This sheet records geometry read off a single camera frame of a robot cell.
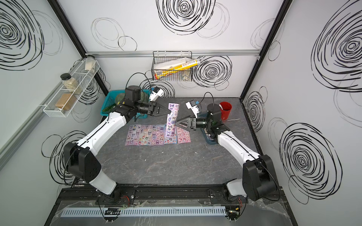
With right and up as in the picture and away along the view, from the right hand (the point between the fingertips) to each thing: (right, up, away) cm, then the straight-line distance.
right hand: (178, 125), depth 69 cm
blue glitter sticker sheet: (-16, -10, +30) cm, 35 cm away
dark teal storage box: (+19, -11, +27) cm, 35 cm away
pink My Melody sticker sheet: (+3, -10, +28) cm, 30 cm away
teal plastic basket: (-56, +16, +41) cm, 71 cm away
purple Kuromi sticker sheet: (-32, -10, +28) cm, 43 cm away
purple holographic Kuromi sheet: (-3, +4, -1) cm, 5 cm away
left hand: (-4, +6, -2) cm, 7 cm away
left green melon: (-47, +17, +39) cm, 63 cm away
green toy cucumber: (-52, +9, +33) cm, 62 cm away
